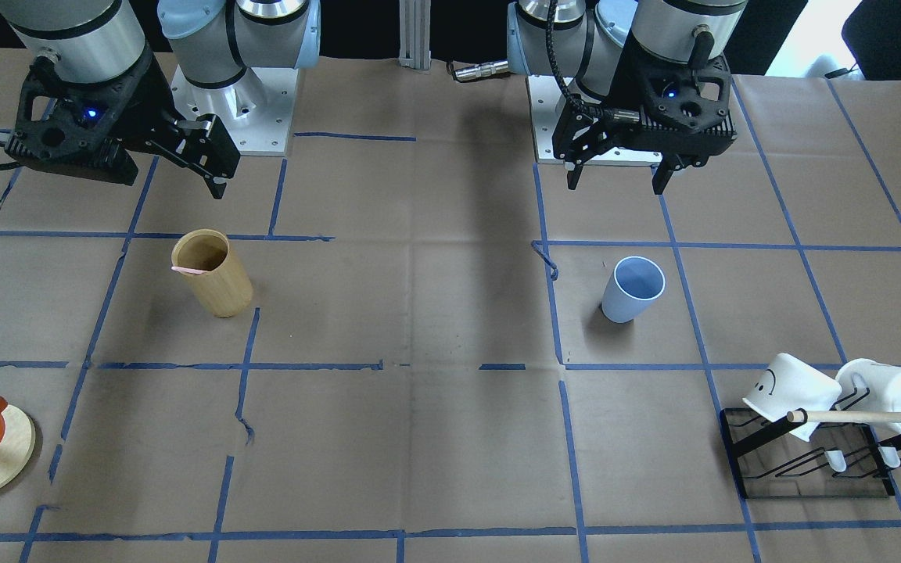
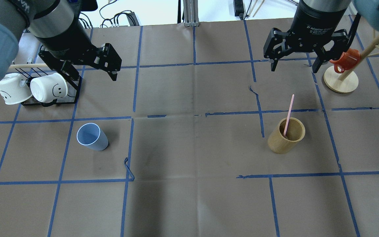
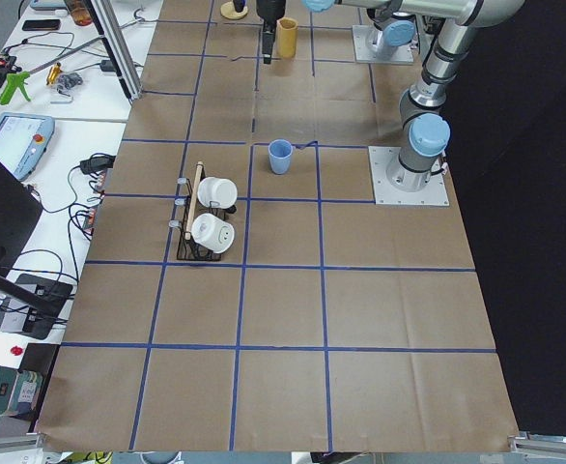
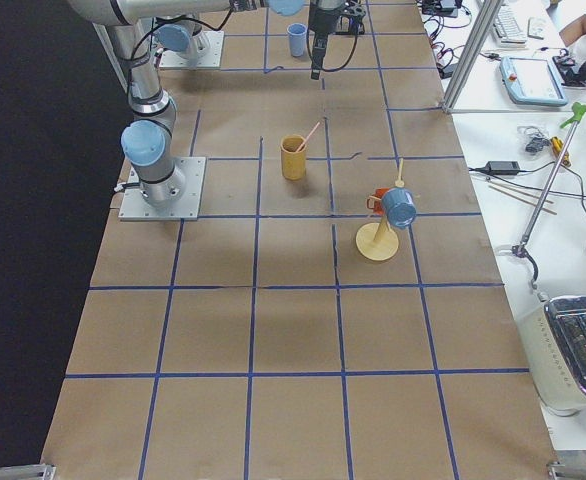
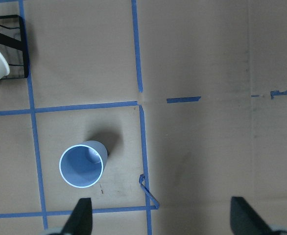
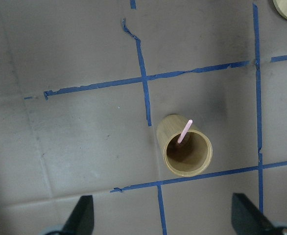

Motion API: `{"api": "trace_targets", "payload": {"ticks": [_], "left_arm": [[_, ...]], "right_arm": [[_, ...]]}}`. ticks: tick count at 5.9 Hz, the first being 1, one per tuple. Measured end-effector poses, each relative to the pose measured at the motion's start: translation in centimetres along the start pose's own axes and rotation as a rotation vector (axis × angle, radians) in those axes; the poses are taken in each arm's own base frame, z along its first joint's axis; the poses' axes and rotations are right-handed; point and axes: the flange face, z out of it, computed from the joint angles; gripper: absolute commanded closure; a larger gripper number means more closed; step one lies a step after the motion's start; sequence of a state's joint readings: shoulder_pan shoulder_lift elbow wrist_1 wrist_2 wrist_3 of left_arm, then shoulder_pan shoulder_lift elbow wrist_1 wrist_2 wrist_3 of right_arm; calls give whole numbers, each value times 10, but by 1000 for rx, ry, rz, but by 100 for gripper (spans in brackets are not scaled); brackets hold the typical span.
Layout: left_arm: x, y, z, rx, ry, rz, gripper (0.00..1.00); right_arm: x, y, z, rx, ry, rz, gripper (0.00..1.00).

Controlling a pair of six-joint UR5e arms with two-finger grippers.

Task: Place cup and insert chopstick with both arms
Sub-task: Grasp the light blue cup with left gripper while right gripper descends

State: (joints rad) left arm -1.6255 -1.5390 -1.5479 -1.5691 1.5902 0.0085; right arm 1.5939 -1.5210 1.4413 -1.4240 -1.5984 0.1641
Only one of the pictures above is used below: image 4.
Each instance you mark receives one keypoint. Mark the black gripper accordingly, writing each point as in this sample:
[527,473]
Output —
[320,21]

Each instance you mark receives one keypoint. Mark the light blue plastic cup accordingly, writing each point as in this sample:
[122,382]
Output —
[296,33]

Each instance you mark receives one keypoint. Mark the pink chopstick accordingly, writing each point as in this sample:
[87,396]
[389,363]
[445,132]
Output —
[306,139]

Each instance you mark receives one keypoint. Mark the bamboo cylinder holder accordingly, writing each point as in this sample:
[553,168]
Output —
[293,160]

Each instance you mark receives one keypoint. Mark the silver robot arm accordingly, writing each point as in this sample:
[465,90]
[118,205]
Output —
[129,26]

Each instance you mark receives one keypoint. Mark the orange red mug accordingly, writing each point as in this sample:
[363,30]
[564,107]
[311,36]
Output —
[374,201]

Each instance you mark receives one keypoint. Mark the blue mug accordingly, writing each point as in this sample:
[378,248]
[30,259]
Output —
[399,208]

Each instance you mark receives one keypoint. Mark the wooden mug tree stand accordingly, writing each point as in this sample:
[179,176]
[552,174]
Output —
[379,241]

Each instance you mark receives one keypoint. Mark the white keyboard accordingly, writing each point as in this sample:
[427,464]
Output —
[506,30]

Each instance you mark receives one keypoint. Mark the black power adapter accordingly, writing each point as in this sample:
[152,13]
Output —
[503,168]

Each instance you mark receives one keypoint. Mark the wooden chopstick on desk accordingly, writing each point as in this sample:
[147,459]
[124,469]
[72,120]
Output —
[520,198]

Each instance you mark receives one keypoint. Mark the blue teach pendant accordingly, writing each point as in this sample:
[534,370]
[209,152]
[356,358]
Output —
[532,81]

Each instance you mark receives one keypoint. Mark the silver toaster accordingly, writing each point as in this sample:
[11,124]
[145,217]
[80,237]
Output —
[554,340]

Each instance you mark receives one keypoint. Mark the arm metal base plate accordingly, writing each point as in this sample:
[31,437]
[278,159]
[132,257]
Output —
[178,197]
[185,51]

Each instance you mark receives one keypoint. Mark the aluminium frame post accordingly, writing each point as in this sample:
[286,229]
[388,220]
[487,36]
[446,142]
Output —
[472,48]

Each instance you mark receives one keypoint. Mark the green handled reach grabber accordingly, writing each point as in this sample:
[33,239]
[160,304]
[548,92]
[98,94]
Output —
[520,249]

